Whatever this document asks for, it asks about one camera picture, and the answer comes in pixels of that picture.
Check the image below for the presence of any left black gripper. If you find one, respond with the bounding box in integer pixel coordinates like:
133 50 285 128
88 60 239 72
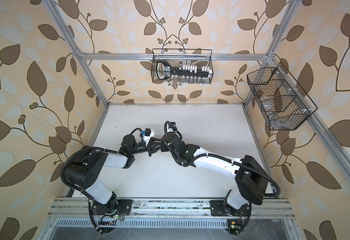
129 137 162 158

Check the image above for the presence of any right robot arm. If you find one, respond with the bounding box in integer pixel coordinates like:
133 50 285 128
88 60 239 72
162 121 281 212

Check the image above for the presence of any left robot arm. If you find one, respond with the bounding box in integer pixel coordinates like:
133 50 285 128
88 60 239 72
60 128 162 205

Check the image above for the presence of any black tool in basket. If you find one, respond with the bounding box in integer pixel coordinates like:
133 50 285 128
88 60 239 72
154 60 214 80

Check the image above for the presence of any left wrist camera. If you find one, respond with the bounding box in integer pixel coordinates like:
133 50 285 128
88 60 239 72
142 128 155 138

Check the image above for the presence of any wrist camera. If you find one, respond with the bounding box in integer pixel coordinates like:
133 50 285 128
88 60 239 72
165 121 178 133
142 128 155 138

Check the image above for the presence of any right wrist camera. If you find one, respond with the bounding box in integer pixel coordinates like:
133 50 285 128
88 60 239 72
165 121 178 133

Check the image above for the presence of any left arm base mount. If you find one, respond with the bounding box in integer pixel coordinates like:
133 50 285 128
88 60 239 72
90 199 133 216

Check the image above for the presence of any black wire basket back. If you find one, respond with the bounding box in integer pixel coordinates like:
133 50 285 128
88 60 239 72
151 48 214 85

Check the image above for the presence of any black wire basket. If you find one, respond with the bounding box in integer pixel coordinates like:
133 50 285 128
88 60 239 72
247 63 317 131
151 48 214 85

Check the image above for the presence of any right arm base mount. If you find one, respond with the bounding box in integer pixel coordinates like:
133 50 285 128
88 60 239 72
210 200 241 217

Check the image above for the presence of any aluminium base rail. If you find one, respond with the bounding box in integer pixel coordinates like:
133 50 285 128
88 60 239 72
46 197 295 230

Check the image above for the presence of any black wire basket right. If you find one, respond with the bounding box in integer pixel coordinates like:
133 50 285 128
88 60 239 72
247 63 317 131

